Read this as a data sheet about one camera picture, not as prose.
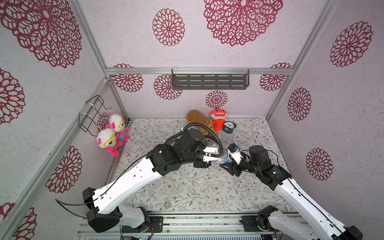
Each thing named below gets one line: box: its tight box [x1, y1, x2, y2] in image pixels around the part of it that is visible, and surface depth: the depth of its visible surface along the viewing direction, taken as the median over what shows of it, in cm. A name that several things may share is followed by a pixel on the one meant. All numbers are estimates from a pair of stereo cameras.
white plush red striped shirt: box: [96, 128, 123, 157], surface depth 87 cm
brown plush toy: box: [186, 109, 218, 142], surface depth 109 cm
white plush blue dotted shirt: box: [105, 112, 130, 141], surface depth 96 cm
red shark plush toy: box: [210, 108, 228, 131], surface depth 116 cm
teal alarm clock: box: [222, 121, 237, 134], surface depth 112 cm
